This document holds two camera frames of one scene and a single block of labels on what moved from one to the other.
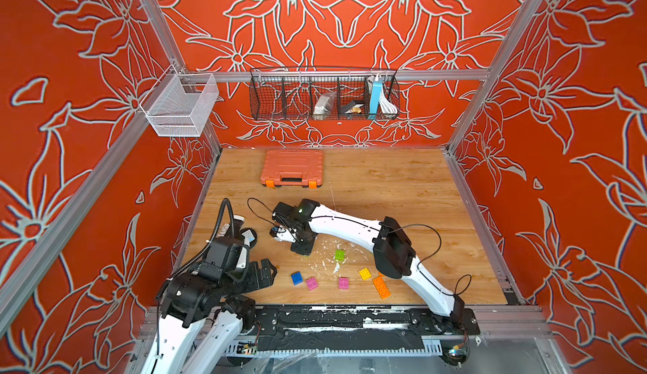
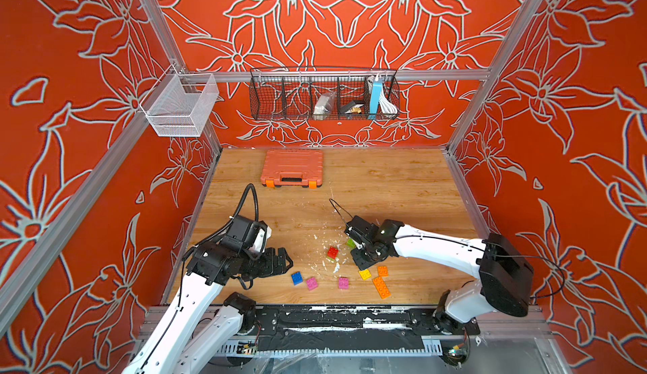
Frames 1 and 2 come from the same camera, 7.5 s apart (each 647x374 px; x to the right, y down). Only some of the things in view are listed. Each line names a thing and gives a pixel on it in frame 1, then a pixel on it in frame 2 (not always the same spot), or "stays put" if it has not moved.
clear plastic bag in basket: (323, 106) stays put
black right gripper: (302, 252) to (360, 265)
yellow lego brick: (365, 274) stays put
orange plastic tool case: (293, 168) stays put
